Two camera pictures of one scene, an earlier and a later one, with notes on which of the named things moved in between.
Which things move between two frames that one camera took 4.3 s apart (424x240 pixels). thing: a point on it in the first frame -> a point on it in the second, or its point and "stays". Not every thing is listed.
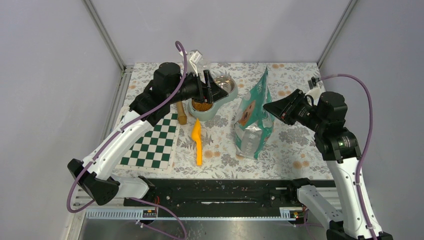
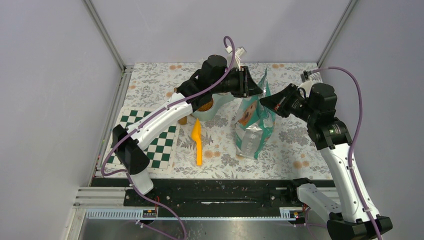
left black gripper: [214, 92] -> [246, 86]
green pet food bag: [253, 124] stays
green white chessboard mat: [155, 150] stays
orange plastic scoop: [196, 135] stays
